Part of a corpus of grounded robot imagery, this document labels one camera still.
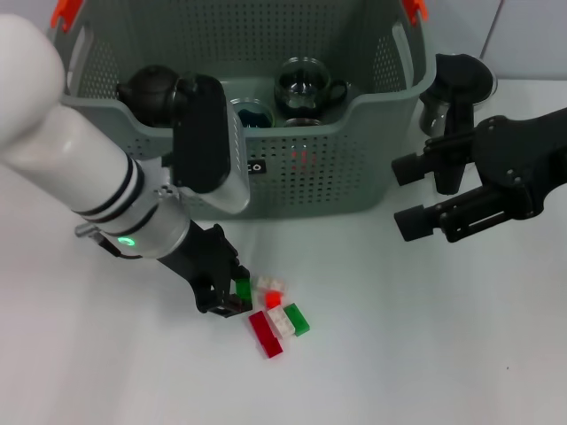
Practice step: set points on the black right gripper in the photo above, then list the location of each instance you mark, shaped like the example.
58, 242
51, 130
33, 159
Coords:
518, 164

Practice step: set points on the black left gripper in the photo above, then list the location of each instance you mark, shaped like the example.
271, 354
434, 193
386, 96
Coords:
204, 265

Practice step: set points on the green toy brick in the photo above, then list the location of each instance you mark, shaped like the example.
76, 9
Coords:
243, 290
297, 319

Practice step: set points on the dark red toy brick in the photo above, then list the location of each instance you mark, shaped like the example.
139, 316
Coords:
266, 334

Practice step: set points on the orange wedge toy brick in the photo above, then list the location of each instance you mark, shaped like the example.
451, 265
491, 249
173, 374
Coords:
301, 157

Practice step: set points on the glass teacup with black holder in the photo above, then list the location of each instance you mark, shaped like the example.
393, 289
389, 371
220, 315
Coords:
257, 117
177, 95
303, 122
301, 95

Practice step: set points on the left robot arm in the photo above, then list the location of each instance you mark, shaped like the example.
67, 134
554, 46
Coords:
66, 155

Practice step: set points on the grey perforated storage basket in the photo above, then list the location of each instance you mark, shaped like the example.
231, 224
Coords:
332, 195

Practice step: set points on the white translucent toy brick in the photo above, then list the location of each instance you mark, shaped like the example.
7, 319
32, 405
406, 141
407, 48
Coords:
281, 322
270, 284

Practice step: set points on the small orange toy brick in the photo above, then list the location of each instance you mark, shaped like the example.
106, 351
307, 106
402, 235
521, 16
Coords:
274, 299

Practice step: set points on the black clay teapot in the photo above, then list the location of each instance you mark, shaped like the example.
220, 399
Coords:
148, 90

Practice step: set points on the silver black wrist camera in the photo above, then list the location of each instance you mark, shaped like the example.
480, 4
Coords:
199, 141

